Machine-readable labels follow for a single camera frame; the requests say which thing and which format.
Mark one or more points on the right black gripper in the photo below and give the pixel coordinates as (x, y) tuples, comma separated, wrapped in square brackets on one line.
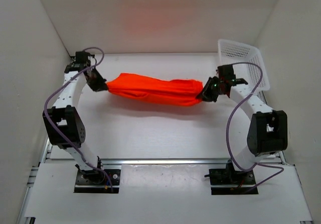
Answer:
[(206, 95)]

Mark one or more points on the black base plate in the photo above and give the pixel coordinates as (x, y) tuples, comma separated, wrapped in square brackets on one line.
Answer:
[(100, 185), (224, 182)]

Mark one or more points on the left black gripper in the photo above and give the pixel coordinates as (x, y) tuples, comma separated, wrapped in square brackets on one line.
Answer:
[(101, 85)]

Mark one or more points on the aluminium left rail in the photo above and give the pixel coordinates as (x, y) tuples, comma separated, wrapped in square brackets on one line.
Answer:
[(50, 143)]

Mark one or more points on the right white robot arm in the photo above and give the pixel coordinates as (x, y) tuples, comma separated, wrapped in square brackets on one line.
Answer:
[(267, 133)]

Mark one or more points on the white plastic basket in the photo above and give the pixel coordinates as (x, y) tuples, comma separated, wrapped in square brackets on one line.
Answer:
[(250, 65)]

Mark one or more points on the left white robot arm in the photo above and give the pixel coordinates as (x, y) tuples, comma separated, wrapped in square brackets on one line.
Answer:
[(86, 162)]

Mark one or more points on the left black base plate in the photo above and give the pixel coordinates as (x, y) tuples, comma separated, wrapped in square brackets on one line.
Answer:
[(100, 185)]

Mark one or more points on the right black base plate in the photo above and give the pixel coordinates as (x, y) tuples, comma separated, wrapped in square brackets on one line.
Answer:
[(224, 182)]

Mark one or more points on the orange shorts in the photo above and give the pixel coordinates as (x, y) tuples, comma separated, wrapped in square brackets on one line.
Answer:
[(177, 92)]

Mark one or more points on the aluminium front rail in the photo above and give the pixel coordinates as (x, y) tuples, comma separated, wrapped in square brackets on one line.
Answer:
[(270, 160)]

